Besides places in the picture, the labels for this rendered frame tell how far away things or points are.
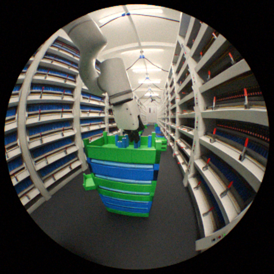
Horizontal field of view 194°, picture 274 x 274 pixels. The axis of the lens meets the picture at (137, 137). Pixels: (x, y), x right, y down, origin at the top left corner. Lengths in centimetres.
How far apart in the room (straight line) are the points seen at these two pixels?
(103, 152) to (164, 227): 61
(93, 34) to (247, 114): 54
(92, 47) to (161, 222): 89
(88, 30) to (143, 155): 44
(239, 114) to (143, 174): 48
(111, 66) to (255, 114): 50
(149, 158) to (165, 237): 56
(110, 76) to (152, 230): 79
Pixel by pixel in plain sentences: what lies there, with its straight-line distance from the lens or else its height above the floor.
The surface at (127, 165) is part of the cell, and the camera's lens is 32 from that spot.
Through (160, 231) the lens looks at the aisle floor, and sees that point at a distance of 66.
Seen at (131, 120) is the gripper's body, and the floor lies 62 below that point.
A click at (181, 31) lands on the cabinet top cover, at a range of 128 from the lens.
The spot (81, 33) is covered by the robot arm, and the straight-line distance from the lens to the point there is 30.
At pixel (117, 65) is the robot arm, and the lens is 28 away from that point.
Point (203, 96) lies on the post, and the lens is 75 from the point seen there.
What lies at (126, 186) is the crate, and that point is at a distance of 38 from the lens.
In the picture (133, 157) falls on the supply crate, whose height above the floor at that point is 50.
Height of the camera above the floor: 63
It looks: 13 degrees down
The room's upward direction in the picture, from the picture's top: straight up
